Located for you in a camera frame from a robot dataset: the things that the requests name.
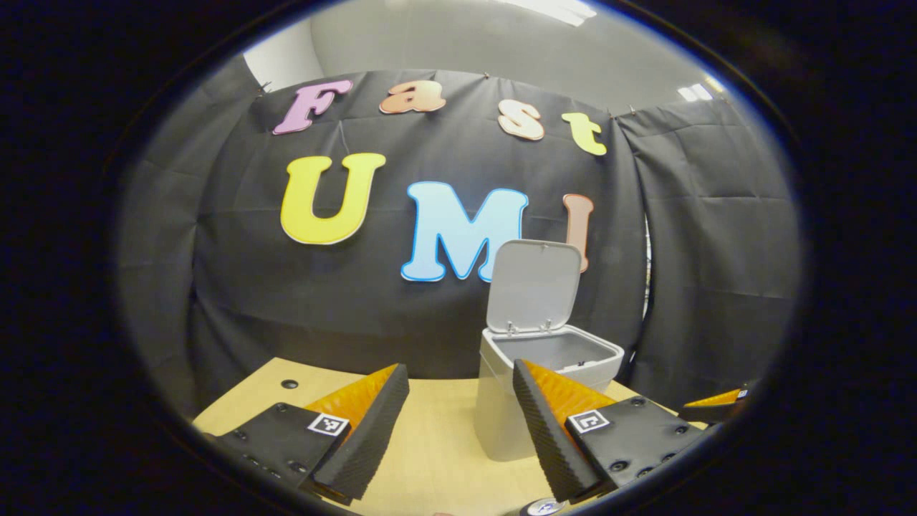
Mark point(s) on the blue pop can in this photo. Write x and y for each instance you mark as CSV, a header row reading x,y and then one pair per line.
x,y
544,508

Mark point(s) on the white desktop garbage bin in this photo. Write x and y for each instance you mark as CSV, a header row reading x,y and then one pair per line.
x,y
534,287

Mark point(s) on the large ceiling light panel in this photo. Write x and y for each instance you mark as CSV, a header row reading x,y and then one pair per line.
x,y
559,8

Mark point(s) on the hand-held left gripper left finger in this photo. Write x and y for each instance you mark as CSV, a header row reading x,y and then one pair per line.
x,y
372,437

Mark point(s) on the black backdrop cloth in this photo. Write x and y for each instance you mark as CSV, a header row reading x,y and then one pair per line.
x,y
286,308

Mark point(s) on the wooden desktop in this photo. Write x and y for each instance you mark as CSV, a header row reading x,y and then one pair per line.
x,y
437,430

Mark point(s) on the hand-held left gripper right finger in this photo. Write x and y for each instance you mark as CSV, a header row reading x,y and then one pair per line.
x,y
548,437

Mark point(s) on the small ceiling light panel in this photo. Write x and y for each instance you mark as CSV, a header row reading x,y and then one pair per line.
x,y
695,92

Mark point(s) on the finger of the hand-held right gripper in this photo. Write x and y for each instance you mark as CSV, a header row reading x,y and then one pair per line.
x,y
716,408

